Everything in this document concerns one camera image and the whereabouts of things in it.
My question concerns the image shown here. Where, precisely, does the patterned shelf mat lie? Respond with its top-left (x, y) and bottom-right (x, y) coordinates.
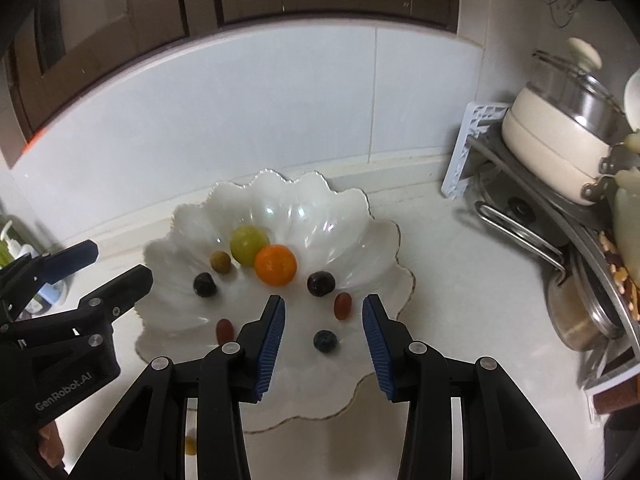
top-left (597, 230), bottom-right (640, 318)

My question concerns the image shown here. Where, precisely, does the white pump bottle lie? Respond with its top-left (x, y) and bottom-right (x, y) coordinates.
top-left (0, 222), bottom-right (68, 306)

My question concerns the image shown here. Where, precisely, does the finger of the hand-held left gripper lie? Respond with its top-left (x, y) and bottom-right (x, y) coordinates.
top-left (0, 240), bottom-right (100, 312)
top-left (0, 264), bottom-right (154, 350)

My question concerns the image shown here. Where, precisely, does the red sauce jar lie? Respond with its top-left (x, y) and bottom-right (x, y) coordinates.
top-left (592, 375), bottom-right (640, 416)

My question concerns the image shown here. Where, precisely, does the person's left hand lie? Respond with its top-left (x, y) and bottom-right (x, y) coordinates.
top-left (39, 422), bottom-right (63, 467)

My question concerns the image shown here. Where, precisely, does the orange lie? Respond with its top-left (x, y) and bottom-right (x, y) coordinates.
top-left (254, 243), bottom-right (299, 288)

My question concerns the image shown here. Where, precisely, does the steel pot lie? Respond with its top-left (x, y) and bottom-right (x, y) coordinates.
top-left (545, 250), bottom-right (626, 352)

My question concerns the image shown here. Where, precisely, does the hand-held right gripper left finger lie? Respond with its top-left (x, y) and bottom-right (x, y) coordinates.
top-left (70, 294), bottom-right (287, 480)

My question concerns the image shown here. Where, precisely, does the brown wooden window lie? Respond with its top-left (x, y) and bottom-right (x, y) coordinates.
top-left (0, 0), bottom-right (461, 171)

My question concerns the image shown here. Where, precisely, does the steel pan lid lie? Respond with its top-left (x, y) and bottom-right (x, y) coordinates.
top-left (472, 162), bottom-right (568, 273)

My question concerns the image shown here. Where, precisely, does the green round fruit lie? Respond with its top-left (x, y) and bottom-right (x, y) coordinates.
top-left (229, 225), bottom-right (271, 267)

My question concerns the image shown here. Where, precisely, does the white scalloped bowl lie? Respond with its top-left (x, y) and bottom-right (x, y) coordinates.
top-left (134, 169), bottom-right (416, 433)

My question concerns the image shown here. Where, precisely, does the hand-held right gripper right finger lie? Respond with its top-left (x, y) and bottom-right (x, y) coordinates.
top-left (362, 294), bottom-right (571, 480)

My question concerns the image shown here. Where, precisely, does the cream pot with lid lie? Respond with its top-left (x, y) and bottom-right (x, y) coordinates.
top-left (501, 37), bottom-right (628, 207)

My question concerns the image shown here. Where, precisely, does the blueberry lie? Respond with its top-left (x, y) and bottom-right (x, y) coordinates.
top-left (313, 329), bottom-right (338, 354)

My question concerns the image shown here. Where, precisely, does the dark purple grape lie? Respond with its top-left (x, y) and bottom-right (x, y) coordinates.
top-left (193, 272), bottom-right (218, 298)
top-left (306, 271), bottom-right (336, 297)

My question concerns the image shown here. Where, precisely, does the green dish soap bottle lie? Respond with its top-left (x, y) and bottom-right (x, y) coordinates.
top-left (0, 215), bottom-right (16, 268)

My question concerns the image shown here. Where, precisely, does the cream kettle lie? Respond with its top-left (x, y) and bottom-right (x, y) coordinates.
top-left (607, 130), bottom-right (640, 281)

